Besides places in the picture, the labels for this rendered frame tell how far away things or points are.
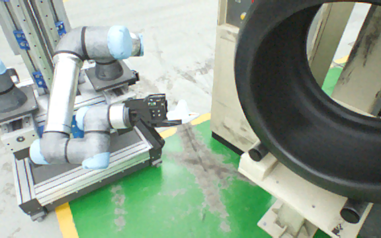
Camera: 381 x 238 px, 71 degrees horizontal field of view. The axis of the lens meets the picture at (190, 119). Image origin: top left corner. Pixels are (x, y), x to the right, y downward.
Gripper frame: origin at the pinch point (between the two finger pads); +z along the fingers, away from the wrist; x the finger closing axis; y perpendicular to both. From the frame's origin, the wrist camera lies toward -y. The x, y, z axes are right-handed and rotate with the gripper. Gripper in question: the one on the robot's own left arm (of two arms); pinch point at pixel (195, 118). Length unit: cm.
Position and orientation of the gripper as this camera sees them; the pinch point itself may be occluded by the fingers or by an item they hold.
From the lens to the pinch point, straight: 79.4
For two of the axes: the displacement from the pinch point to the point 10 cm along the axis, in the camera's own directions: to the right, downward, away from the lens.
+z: 9.9, -0.6, -1.3
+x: 1.0, -3.9, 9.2
